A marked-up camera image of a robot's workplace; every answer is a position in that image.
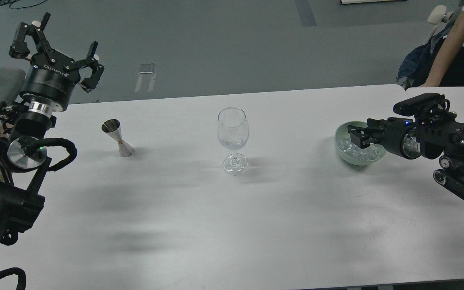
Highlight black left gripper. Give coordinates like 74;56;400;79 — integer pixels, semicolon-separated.
9;12;105;112

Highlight green bowl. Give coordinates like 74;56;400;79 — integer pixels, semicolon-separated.
333;121;387;166

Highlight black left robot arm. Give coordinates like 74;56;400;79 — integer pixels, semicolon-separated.
0;13;104;290

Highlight clear ice cubes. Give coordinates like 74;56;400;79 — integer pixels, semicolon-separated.
336;138;380;162

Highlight clear wine glass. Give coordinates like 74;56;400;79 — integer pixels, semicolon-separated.
217;107;250;176

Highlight steel double jigger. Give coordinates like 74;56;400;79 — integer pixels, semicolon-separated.
101;119;134;157

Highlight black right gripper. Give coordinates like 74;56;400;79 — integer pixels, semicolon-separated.
347;118;421;160

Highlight black floor cables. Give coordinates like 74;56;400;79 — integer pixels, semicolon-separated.
0;0;49;17

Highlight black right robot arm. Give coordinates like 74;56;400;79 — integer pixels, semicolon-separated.
347;93;464;200

